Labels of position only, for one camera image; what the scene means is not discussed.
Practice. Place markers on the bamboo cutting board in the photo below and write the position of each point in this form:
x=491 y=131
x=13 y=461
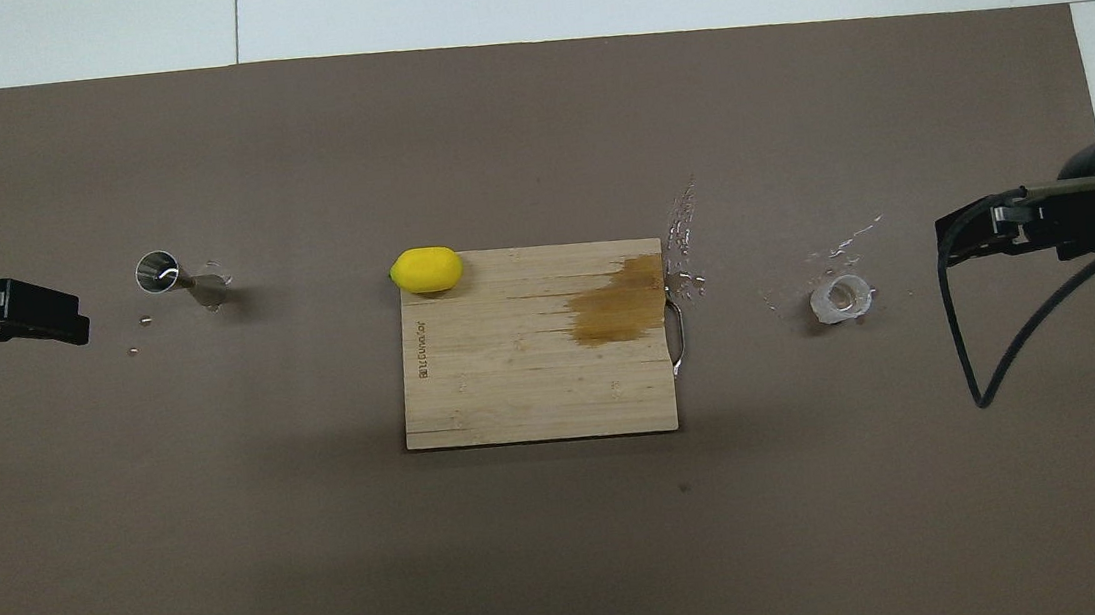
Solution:
x=513 y=371

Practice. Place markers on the yellow lemon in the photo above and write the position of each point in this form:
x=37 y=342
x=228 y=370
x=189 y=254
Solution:
x=426 y=269

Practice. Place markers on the steel double jigger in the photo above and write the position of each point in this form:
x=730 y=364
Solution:
x=157 y=272

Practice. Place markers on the brown table mat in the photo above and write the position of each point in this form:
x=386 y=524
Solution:
x=227 y=529

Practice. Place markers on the clear plastic cup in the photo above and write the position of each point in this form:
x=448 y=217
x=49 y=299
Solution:
x=841 y=299

